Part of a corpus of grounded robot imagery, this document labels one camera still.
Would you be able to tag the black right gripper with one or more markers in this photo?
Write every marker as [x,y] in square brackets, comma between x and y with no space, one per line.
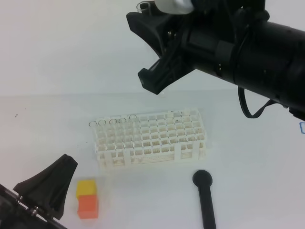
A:
[204,41]

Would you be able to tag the yellow foam cube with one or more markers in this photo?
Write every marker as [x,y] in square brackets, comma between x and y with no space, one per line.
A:
[86,187]

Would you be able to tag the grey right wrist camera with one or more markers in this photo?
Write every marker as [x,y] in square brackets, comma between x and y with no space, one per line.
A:
[176,7]

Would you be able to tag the white plastic test tube rack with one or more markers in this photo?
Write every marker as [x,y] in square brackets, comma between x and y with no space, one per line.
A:
[163,137]

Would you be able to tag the clear glass test tube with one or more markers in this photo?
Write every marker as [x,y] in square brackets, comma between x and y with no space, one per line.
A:
[143,7]

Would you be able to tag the clear test tube in rack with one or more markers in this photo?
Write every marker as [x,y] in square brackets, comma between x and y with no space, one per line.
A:
[93,127]
[121,129]
[134,122]
[101,132]
[112,131]

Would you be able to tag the black camera stand pole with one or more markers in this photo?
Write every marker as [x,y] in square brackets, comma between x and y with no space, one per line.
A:
[203,180]

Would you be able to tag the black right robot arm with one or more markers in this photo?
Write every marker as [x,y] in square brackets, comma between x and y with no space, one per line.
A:
[271,57]

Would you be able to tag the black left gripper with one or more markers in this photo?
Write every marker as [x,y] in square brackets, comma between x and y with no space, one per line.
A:
[45,192]

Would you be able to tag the orange foam cube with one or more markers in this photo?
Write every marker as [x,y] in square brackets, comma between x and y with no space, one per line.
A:
[88,207]

